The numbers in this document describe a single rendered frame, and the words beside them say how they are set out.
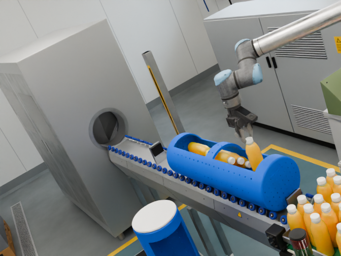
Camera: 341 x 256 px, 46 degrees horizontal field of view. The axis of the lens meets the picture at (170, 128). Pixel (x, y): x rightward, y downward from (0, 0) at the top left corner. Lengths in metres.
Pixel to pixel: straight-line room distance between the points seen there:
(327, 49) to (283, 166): 1.78
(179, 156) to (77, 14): 4.58
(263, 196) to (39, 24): 5.23
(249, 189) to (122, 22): 5.27
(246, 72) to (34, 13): 5.10
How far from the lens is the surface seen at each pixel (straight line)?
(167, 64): 7.33
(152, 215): 2.40
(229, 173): 2.20
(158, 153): 3.12
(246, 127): 2.06
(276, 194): 2.12
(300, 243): 1.57
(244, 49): 1.99
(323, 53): 3.74
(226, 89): 1.93
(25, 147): 6.84
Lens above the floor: 2.30
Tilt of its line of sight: 22 degrees down
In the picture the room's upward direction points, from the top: 24 degrees counter-clockwise
